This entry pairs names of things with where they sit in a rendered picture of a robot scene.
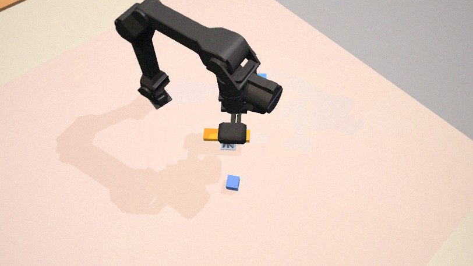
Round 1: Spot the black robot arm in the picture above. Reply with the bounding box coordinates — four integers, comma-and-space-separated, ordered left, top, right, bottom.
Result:
114, 0, 283, 114

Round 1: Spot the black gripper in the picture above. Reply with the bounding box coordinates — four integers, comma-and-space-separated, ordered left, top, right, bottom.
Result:
217, 91, 247, 144

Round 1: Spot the orange bar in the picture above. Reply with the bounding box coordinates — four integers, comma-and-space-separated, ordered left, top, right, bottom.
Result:
203, 128, 250, 143

